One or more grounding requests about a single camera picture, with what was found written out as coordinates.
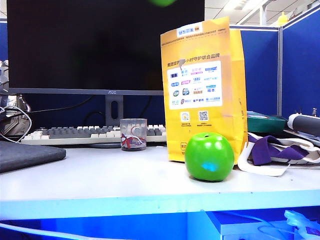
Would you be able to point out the clear plastic bag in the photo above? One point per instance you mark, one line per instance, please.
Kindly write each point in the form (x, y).
(302, 225)

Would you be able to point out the green apple with blue spot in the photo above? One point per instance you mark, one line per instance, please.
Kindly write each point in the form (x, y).
(207, 155)

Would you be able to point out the under-desk drawer unit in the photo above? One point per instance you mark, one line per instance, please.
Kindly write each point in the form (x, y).
(250, 230)

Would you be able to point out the dark grey rolled umbrella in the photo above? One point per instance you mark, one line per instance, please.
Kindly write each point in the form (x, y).
(307, 123)

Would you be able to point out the dark grey fabric pad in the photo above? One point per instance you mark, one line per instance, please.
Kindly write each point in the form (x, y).
(25, 156)

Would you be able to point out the clear plastic cup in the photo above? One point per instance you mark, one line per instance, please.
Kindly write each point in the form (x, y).
(133, 135)

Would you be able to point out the blue cubicle partition panel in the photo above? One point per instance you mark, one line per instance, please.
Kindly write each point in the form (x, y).
(260, 75)
(300, 75)

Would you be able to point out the white and grey keyboard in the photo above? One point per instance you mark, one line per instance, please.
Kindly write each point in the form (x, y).
(62, 132)

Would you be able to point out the black computer monitor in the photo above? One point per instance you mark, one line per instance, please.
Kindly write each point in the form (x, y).
(75, 50)

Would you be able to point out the green apple with thin stem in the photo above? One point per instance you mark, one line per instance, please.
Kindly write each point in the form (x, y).
(161, 2)

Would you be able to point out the yellow cone-shaped object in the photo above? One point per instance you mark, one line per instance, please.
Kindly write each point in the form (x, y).
(282, 19)

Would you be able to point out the silver grey bag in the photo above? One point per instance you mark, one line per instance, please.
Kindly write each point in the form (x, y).
(12, 125)

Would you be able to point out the yellow printed paper bag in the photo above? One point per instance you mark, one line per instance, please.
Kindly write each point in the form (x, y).
(175, 50)

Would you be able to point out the white and purple tote bag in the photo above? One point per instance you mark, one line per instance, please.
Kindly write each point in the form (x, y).
(265, 150)

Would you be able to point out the teal and white medicine box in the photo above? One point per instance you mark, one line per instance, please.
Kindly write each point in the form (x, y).
(265, 125)

